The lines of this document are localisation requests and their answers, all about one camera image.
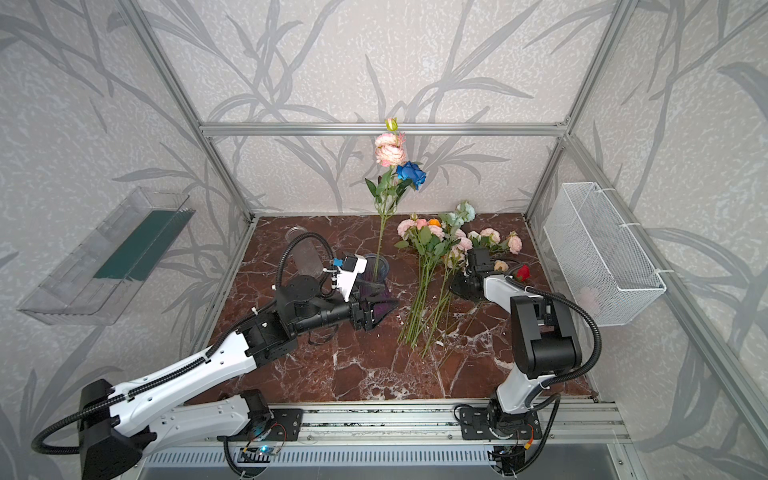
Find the pink lisianthus flower stem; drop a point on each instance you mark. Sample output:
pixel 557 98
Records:
pixel 389 151

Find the white wire mesh basket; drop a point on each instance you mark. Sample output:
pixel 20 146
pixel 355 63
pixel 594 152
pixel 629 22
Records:
pixel 607 271

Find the blue rose stem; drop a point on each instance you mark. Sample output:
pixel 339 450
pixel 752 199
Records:
pixel 411 174

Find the aluminium front rail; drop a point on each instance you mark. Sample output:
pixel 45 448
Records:
pixel 431 422

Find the clear acrylic wall shelf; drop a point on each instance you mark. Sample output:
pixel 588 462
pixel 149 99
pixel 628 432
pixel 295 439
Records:
pixel 96 282

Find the purple blue glass vase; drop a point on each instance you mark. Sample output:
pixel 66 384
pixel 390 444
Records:
pixel 378 276

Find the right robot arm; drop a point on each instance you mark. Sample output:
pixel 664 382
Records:
pixel 554 340

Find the clear frosted glass vase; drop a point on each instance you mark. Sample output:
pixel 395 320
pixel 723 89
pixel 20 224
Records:
pixel 307 258

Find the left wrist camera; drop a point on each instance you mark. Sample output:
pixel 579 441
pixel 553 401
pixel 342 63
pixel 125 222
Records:
pixel 344 273

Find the pink rose bouquet stem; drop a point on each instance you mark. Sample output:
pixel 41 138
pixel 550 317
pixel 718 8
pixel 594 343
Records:
pixel 429 240

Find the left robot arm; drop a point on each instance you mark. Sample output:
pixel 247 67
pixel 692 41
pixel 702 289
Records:
pixel 117 426

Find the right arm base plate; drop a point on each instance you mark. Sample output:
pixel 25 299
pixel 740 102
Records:
pixel 491 423

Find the pink carnation stem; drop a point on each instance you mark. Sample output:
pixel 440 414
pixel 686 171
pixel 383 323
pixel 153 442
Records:
pixel 492 240

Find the pale green hydrangea stem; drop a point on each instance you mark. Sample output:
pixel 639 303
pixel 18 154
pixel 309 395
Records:
pixel 456 244

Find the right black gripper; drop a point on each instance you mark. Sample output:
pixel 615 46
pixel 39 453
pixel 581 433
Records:
pixel 474 264

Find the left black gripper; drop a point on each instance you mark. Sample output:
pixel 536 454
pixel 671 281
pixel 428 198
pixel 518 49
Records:
pixel 360 314

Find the green circuit board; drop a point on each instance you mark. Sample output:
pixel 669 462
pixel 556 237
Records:
pixel 259 454

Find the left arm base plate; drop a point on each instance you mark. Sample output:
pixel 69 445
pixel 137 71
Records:
pixel 279 425

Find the red rose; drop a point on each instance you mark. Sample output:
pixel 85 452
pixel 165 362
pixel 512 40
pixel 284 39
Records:
pixel 523 274

